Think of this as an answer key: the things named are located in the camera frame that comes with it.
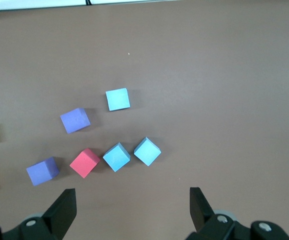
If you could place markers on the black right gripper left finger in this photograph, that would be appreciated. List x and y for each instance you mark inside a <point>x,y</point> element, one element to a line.
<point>64,212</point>

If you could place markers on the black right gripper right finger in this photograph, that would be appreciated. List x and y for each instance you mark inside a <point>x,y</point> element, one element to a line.
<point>199,212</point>

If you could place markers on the purple foam cube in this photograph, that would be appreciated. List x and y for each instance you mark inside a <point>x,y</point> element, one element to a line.
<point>42,171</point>
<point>75,120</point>

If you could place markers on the red foam cube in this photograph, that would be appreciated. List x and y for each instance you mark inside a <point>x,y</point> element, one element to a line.
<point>84,162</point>

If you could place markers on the blue foam cube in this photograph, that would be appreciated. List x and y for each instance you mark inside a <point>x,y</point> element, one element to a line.
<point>147,151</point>
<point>116,157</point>
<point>117,99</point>

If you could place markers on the brown table mat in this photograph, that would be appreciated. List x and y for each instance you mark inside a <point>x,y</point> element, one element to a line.
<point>209,100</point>

